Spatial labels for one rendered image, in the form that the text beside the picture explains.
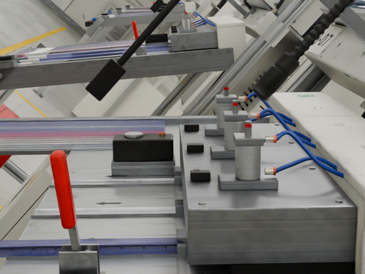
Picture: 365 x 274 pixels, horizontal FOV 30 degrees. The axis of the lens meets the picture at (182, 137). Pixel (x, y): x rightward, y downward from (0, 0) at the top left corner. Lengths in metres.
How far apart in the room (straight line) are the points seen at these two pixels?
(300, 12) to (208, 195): 1.38
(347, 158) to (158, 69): 1.35
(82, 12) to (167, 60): 7.45
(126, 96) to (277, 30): 3.38
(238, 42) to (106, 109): 3.38
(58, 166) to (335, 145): 0.28
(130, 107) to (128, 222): 4.57
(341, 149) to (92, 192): 0.30
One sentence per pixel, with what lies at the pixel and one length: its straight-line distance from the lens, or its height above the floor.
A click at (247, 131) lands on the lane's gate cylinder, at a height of 1.19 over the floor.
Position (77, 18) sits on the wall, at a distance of 9.36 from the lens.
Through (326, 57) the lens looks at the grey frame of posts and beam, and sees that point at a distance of 1.05.
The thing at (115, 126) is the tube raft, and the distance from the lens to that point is 1.10.
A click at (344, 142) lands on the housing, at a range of 0.69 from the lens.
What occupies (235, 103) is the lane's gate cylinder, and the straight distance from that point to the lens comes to 0.69.
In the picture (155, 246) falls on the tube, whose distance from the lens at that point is 0.60.
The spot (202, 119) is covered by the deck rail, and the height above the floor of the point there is 1.11.
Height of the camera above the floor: 1.23
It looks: 8 degrees down
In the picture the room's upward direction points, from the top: 42 degrees clockwise
